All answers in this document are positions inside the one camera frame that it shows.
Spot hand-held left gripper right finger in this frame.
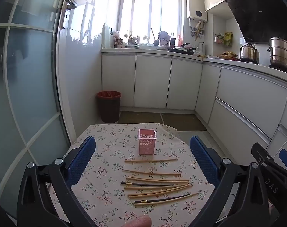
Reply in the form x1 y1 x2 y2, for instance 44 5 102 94
189 136 270 227

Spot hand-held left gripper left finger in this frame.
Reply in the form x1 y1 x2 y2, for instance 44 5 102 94
17 136 96 227

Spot row of wooden chopsticks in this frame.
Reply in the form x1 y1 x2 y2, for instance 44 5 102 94
122 158 200 206

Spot black chopstick gold band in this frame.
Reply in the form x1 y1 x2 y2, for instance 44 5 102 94
120 181 175 187
134 194 191 204

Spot pink perforated utensil holder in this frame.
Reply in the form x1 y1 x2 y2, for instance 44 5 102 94
138 129 157 155

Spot person's left hand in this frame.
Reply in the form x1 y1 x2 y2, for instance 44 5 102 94
126 215 152 227

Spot floral tablecloth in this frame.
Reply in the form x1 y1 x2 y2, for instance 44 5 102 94
46 122 216 227

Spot red trash bin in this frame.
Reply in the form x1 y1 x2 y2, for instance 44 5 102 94
97 91 122 124

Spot white kitchen base cabinets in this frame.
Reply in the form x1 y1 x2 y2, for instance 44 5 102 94
101 48 287 162

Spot frosted glass door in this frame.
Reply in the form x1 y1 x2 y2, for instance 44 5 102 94
0 0 71 218

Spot steel steamer pot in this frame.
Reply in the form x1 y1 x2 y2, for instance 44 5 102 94
267 37 287 74

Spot steel kettle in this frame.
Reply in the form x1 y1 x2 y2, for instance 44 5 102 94
239 38 260 64

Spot basket with food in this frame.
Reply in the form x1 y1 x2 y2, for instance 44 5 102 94
220 51 240 60

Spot black frying pan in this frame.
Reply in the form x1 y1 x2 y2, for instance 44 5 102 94
170 47 197 55

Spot pale green cutting board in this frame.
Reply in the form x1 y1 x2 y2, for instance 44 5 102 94
101 23 111 49

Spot grey cloth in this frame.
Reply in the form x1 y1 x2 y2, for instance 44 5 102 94
158 31 170 46

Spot black range hood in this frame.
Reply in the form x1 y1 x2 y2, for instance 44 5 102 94
223 0 287 44

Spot white water heater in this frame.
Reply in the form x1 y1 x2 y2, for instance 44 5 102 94
186 0 208 24

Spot kitchen window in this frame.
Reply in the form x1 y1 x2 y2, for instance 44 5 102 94
119 0 183 39

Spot wall rack with packets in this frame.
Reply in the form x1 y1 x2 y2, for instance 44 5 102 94
214 32 234 47

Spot metal door handle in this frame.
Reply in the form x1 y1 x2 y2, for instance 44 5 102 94
60 0 77 30

